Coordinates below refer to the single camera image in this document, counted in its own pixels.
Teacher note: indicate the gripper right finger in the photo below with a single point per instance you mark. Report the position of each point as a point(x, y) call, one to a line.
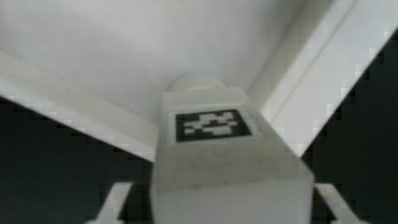
point(331, 209)

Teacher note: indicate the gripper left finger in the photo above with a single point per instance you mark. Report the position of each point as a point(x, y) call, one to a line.
point(114, 202)

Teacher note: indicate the white table leg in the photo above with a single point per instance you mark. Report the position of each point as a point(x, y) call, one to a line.
point(229, 178)

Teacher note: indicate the white square table top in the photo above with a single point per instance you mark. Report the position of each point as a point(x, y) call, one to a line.
point(94, 52)

